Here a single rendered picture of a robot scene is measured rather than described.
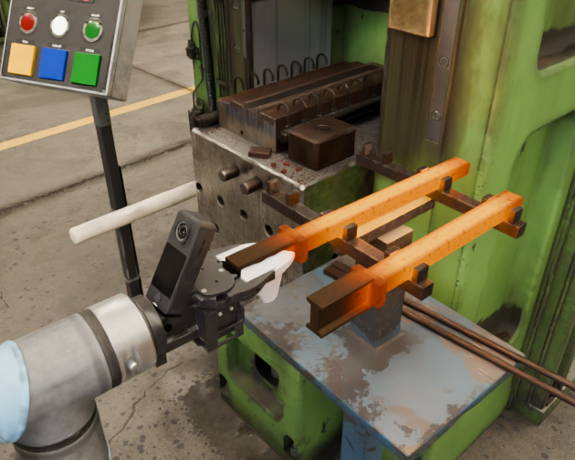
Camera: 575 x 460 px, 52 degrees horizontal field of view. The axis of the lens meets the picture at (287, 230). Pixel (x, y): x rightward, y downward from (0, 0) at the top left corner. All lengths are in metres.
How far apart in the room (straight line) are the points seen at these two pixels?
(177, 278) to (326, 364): 0.39
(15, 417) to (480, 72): 0.85
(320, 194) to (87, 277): 1.52
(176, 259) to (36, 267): 2.01
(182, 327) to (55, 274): 1.90
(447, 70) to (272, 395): 1.03
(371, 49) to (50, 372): 1.26
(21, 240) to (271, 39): 1.70
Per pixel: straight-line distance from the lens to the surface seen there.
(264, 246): 0.74
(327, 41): 1.67
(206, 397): 1.94
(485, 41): 1.05
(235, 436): 1.84
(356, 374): 0.96
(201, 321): 0.70
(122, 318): 0.64
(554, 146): 1.46
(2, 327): 2.39
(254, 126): 1.29
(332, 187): 1.19
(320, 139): 1.16
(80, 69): 1.56
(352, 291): 0.66
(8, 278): 2.63
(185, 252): 0.64
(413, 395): 0.94
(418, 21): 1.09
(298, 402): 1.54
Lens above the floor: 1.46
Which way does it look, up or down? 33 degrees down
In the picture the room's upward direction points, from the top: straight up
